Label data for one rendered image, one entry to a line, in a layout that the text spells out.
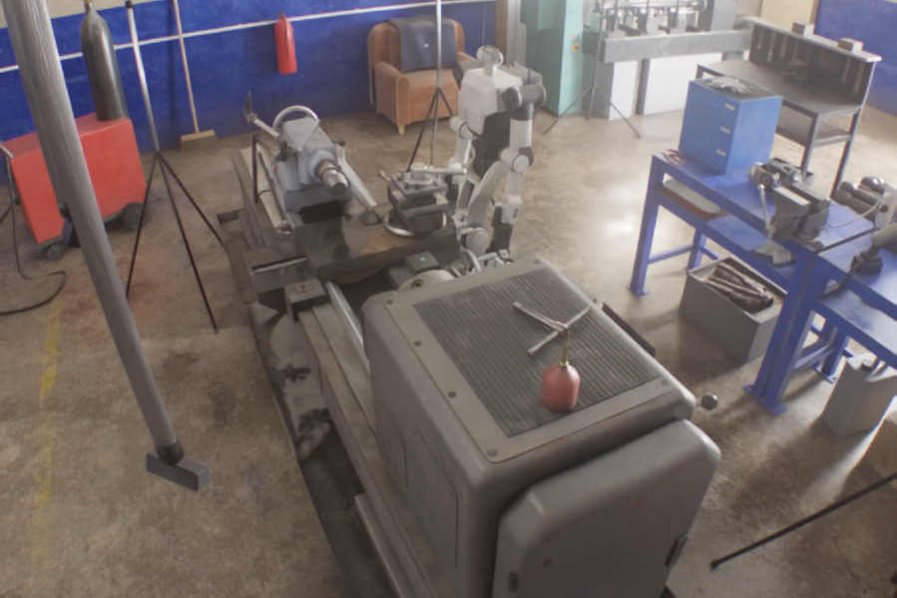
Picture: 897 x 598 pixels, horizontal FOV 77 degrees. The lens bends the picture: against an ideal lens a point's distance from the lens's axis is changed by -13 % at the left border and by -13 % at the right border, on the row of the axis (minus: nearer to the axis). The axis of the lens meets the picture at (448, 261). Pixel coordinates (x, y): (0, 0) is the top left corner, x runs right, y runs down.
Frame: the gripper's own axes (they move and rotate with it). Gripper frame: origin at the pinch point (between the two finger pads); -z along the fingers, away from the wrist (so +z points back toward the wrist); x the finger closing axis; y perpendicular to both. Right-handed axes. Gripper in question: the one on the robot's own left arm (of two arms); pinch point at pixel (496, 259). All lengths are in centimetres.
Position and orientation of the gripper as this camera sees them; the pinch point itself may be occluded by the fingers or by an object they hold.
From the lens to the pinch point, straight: 298.8
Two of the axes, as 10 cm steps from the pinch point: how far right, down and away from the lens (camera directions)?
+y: 4.8, 4.7, -7.4
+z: 1.7, -8.8, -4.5
